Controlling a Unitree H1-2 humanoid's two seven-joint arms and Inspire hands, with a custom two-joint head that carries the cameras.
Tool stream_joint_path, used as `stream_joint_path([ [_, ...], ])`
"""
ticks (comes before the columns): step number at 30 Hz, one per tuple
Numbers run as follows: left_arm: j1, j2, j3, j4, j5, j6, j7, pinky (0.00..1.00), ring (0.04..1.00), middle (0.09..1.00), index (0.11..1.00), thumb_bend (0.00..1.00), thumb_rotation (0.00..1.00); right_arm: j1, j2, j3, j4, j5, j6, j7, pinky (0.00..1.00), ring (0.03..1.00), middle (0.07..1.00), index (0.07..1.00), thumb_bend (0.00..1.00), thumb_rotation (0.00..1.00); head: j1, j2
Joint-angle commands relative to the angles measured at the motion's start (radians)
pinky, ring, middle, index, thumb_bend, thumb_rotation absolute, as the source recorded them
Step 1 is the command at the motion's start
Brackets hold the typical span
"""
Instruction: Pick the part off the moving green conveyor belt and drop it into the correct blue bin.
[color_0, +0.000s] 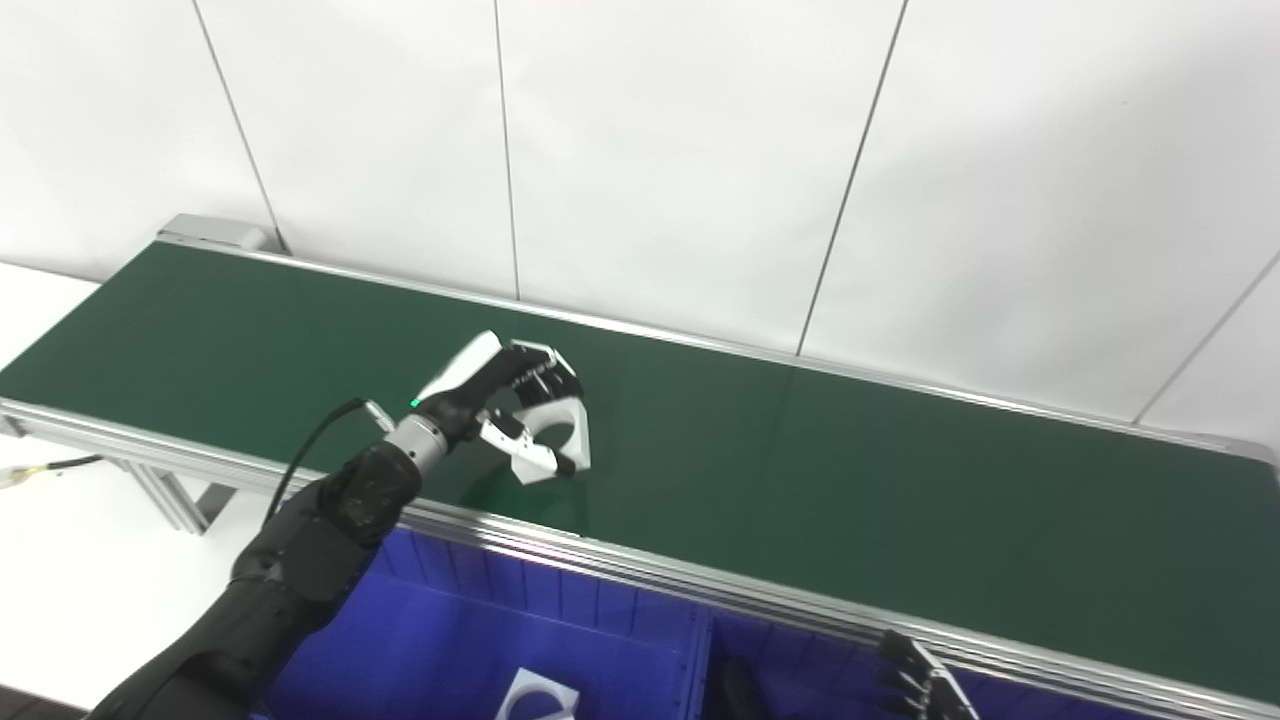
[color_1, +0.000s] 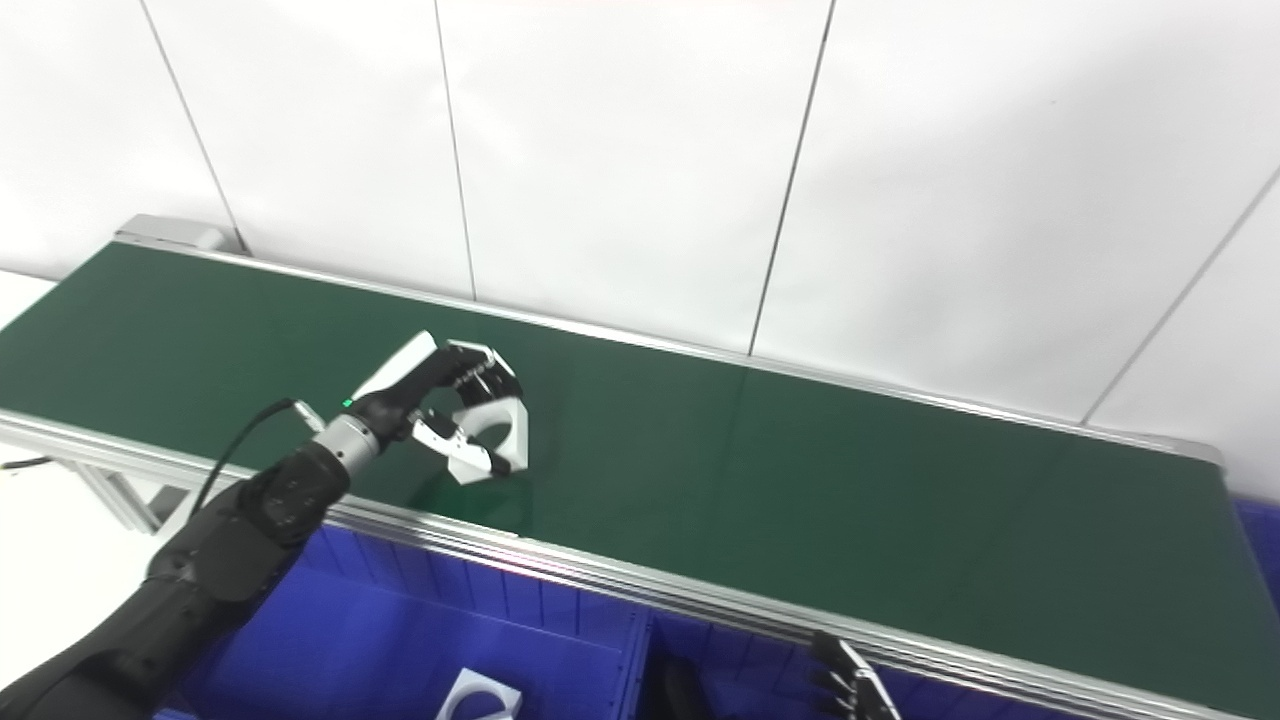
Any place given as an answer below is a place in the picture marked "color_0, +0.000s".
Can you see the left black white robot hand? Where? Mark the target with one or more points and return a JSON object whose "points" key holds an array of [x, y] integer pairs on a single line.
{"points": [[465, 390]]}

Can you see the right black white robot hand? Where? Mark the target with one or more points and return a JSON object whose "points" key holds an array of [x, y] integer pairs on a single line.
{"points": [[920, 685]]}

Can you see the white square part round hole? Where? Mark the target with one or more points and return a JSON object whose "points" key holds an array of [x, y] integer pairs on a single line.
{"points": [[540, 700], [578, 430]]}

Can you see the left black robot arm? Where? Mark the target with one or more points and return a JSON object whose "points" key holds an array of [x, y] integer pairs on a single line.
{"points": [[300, 560]]}

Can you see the blue plastic bin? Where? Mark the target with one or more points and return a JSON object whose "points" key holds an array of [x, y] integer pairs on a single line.
{"points": [[450, 640], [810, 680]]}

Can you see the black plastic part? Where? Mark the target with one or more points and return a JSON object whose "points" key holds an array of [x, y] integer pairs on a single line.
{"points": [[738, 695]]}

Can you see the aluminium conveyor support leg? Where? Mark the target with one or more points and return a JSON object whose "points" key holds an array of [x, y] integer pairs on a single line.
{"points": [[175, 495]]}

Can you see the green conveyor belt aluminium frame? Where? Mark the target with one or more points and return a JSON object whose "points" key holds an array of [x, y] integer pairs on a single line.
{"points": [[850, 480]]}

